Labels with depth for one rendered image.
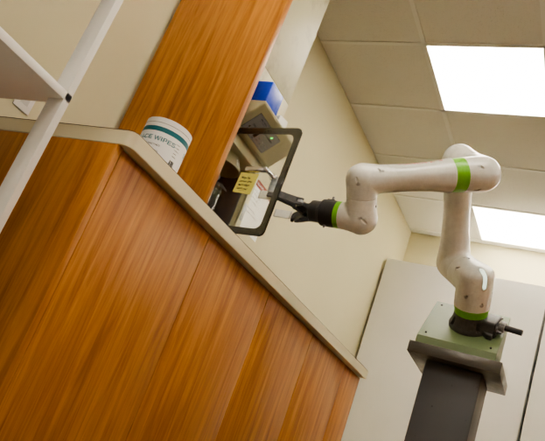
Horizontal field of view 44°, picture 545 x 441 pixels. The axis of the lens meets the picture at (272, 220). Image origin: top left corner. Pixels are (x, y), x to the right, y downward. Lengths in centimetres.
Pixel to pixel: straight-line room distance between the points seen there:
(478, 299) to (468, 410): 39
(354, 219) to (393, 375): 304
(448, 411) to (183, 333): 101
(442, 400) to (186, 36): 163
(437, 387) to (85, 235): 142
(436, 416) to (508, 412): 252
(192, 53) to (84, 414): 144
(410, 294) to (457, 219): 279
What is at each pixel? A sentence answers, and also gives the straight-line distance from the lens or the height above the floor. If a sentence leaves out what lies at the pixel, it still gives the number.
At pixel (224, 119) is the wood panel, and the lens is 233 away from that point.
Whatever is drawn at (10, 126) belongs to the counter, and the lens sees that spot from 186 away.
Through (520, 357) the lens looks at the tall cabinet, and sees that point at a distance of 504.
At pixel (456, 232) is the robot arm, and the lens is 257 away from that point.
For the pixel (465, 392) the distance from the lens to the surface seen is 246.
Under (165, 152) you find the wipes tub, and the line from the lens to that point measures 178.
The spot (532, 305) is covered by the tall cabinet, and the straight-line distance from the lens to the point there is 515.
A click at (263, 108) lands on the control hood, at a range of 242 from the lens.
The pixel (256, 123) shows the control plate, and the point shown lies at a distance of 245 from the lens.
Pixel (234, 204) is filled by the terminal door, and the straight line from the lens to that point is 220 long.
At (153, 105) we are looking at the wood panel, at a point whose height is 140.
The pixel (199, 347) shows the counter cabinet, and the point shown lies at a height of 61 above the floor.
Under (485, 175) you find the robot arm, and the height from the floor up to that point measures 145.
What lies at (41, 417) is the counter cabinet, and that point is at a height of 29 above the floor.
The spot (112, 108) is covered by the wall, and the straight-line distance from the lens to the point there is 258.
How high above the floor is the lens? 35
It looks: 20 degrees up
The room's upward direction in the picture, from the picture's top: 21 degrees clockwise
